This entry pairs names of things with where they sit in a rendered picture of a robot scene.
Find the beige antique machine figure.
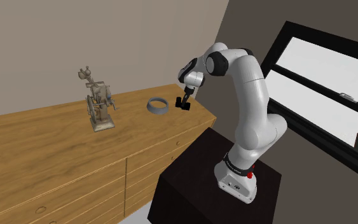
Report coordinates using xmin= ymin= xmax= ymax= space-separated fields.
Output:
xmin=78 ymin=66 xmax=120 ymax=133

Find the dark robot stand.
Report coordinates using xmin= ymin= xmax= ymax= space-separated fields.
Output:
xmin=147 ymin=127 xmax=282 ymax=224

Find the black framed window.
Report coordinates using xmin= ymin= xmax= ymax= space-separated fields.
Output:
xmin=259 ymin=20 xmax=358 ymax=188

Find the wooden chest of drawers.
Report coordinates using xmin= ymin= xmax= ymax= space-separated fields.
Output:
xmin=0 ymin=83 xmax=217 ymax=224

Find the grey ring bowl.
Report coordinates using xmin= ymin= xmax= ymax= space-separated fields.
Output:
xmin=146 ymin=96 xmax=170 ymax=115

